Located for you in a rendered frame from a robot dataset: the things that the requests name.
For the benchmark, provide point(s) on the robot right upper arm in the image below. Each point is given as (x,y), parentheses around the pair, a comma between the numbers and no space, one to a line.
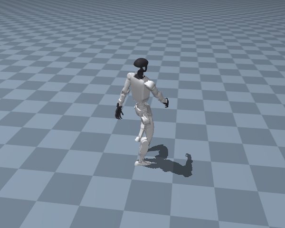
(151,86)

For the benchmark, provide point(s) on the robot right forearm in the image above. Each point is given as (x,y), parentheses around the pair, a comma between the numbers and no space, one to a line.
(161,98)

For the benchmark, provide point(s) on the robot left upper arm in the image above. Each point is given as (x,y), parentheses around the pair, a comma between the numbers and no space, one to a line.
(127,84)

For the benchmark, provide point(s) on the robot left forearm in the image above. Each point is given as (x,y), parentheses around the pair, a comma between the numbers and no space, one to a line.
(121,98)

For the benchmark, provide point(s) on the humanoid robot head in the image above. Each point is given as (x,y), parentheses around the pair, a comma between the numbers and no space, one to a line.
(141,62)

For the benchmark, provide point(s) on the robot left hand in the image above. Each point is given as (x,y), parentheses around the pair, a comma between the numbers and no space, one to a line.
(118,112)

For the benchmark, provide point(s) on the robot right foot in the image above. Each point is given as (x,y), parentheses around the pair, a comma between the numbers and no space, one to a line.
(142,164)

